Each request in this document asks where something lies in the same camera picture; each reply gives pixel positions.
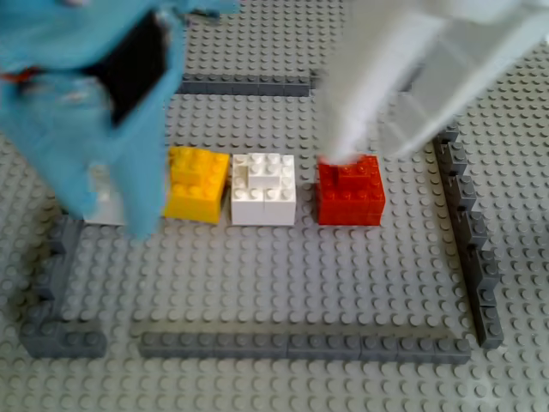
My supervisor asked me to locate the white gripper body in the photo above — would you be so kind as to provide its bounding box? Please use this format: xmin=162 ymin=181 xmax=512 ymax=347
xmin=355 ymin=0 xmax=549 ymax=31

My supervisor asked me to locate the dark grey Lego wall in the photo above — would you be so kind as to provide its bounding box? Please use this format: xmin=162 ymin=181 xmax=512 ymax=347
xmin=18 ymin=213 xmax=108 ymax=361
xmin=177 ymin=70 xmax=327 ymax=99
xmin=138 ymin=329 xmax=472 ymax=367
xmin=431 ymin=123 xmax=505 ymax=349

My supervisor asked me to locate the red Lego cube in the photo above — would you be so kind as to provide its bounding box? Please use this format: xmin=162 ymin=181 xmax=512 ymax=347
xmin=316 ymin=153 xmax=388 ymax=227

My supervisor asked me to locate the yellow Lego cube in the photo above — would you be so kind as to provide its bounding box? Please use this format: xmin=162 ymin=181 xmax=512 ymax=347
xmin=164 ymin=146 xmax=231 ymax=225

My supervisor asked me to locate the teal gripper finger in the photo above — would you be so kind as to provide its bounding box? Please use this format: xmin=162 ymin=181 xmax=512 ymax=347
xmin=112 ymin=123 xmax=168 ymax=240
xmin=0 ymin=70 xmax=111 ymax=219

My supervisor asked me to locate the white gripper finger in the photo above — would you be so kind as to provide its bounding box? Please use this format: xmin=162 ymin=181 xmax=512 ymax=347
xmin=376 ymin=8 xmax=549 ymax=159
xmin=320 ymin=16 xmax=449 ymax=167

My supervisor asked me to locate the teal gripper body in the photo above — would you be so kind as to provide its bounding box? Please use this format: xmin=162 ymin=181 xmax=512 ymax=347
xmin=0 ymin=0 xmax=242 ymax=132

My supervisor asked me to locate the white Lego cube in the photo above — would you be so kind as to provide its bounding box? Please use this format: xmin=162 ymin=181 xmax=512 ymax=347
xmin=230 ymin=151 xmax=299 ymax=227
xmin=82 ymin=164 xmax=130 ymax=227

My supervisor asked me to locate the grey Lego baseplate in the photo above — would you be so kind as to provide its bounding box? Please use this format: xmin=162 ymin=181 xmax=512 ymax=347
xmin=0 ymin=0 xmax=549 ymax=412

